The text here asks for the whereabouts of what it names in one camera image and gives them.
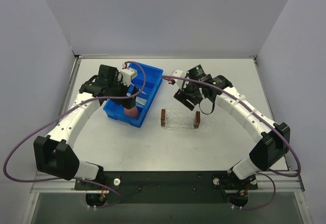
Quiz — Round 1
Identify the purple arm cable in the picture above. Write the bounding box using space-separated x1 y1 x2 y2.
2 61 147 184
161 74 302 211

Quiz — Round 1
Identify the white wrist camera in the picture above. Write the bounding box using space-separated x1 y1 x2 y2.
168 69 189 90
120 67 138 86

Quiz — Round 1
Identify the aluminium front rail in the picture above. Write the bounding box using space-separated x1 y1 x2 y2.
30 172 305 193

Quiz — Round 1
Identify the clear holder with wooden ends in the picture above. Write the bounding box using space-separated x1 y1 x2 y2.
160 108 201 129

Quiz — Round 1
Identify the blue plastic divided bin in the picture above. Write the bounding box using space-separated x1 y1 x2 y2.
103 63 163 128

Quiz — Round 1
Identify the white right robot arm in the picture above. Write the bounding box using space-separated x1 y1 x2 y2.
170 65 290 180

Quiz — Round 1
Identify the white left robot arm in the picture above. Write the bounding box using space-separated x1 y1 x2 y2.
34 64 140 189

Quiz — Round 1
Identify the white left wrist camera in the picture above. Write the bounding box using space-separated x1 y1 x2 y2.
120 67 138 86

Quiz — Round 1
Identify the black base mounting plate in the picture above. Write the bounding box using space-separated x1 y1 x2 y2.
74 171 258 204

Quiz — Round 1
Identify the pink plastic cup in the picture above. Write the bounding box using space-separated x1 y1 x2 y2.
124 106 140 120

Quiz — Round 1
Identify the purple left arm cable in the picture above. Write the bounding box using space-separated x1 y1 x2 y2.
2 61 147 184

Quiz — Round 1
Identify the clear textured oval tray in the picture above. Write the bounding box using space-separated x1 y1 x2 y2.
160 108 215 132

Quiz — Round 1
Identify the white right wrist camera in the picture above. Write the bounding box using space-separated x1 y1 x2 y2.
168 69 189 90

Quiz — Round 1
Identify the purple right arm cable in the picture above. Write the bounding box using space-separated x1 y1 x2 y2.
161 74 302 211

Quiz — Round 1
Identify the white toothpaste tube green cap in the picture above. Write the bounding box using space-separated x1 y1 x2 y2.
135 97 147 106

